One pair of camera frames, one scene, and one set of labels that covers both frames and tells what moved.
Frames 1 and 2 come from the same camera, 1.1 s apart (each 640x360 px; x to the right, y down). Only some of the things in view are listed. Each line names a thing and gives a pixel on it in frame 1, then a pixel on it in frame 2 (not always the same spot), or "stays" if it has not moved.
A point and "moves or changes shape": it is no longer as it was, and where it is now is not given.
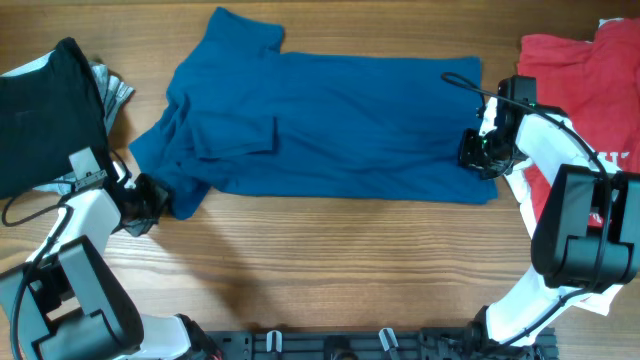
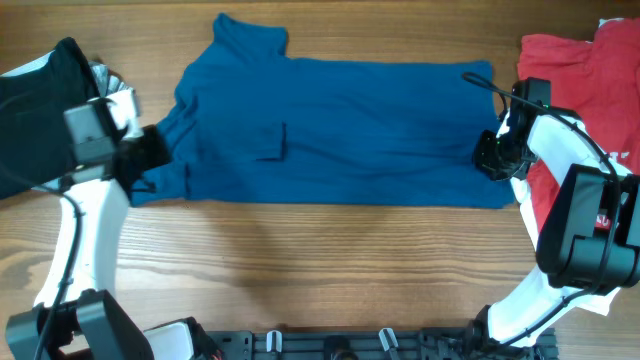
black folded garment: (46, 115) stays
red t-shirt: (597, 82) stays
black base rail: (404, 344) stays
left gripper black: (150, 198) -> (148, 150)
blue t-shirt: (236, 117) moves or changes shape
